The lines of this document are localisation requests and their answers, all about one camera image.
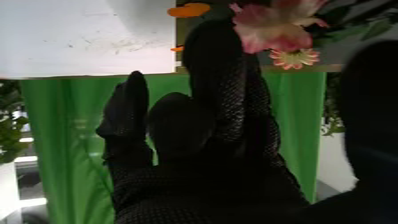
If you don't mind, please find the white sheet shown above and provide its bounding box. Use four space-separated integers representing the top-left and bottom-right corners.
0 0 178 80

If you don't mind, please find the dark mat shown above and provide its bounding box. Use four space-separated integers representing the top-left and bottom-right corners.
174 0 398 68

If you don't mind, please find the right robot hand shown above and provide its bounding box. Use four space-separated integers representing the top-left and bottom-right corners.
95 18 398 224

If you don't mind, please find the green plant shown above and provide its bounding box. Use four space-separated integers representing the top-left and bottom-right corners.
320 72 349 137
0 79 32 165

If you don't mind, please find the small pink daisy flower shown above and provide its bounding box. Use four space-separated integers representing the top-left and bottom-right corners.
269 48 322 71

